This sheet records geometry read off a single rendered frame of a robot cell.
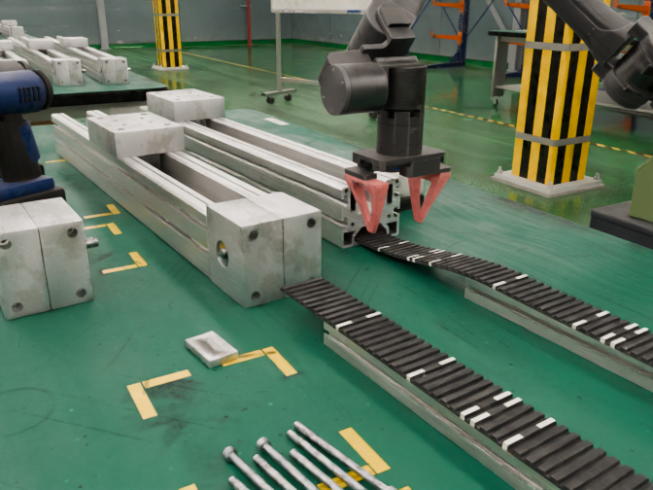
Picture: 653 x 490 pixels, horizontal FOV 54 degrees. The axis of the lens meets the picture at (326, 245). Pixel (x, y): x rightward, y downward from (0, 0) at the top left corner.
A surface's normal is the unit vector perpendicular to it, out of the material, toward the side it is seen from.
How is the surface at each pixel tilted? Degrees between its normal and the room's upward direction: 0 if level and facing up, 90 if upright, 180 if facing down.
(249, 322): 0
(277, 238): 90
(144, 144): 90
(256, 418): 0
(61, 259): 90
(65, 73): 90
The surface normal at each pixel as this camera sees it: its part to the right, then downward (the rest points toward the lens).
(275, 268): 0.55, 0.30
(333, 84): -0.86, 0.18
